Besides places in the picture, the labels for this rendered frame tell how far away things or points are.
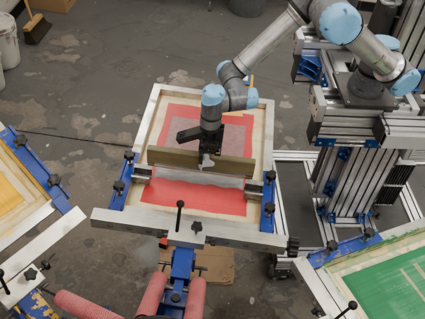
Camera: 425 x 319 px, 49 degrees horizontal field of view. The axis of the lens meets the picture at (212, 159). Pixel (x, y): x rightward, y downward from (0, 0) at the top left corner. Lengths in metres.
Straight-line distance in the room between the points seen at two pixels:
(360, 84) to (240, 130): 0.56
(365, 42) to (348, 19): 0.15
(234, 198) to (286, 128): 1.88
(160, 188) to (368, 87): 0.91
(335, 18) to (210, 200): 0.82
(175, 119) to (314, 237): 1.11
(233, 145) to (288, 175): 1.03
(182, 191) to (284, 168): 1.32
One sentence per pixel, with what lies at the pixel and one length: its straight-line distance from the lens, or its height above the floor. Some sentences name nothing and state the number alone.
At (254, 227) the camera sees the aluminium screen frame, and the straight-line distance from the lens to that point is 1.73.
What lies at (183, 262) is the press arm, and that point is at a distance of 1.56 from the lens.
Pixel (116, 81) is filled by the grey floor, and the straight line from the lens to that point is 3.97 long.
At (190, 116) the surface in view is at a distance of 2.17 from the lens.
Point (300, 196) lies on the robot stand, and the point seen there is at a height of 0.21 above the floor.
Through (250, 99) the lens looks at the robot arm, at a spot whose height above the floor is 1.41.
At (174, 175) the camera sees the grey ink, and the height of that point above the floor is 0.96.
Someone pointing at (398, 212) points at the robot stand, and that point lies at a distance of 3.08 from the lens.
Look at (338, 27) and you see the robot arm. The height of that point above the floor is 1.68.
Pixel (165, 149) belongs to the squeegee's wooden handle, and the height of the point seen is 1.14.
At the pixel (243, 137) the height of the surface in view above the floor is 0.96.
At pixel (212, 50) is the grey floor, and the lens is 4.39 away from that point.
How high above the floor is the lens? 2.37
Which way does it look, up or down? 46 degrees down
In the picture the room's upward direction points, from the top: 7 degrees clockwise
